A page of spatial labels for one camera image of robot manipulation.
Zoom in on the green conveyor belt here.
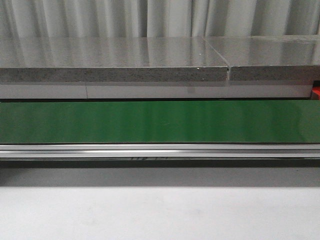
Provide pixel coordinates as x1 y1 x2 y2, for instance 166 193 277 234
0 100 320 144

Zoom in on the grey stone counter slab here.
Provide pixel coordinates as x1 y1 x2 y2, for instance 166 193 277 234
0 34 320 100

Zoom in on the red object at right edge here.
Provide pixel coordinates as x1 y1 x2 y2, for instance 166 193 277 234
311 86 320 100

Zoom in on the grey pleated curtain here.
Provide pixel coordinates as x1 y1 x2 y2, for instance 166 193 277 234
0 0 320 38

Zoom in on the aluminium conveyor side rail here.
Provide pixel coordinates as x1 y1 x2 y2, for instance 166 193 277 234
0 143 320 159

